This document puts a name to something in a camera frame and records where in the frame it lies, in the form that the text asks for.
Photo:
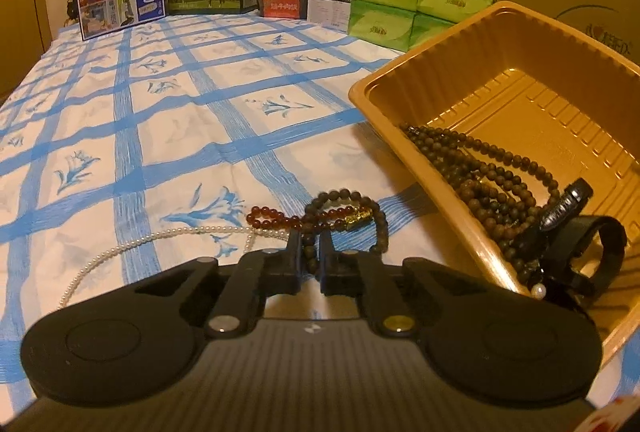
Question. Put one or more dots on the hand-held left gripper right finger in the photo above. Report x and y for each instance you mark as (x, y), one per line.
(327, 257)

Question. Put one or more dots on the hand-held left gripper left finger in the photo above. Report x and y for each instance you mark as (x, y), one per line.
(296, 254)

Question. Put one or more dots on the gold plastic tray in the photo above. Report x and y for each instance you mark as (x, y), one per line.
(525, 76)

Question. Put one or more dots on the black wrist band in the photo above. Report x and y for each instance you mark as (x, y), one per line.
(612, 242)

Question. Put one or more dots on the small white pearl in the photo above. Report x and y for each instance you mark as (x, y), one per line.
(538, 291)

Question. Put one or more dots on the red white printed object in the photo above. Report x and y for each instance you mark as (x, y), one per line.
(615, 417)

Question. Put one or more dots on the wooden door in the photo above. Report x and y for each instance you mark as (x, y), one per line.
(20, 21)

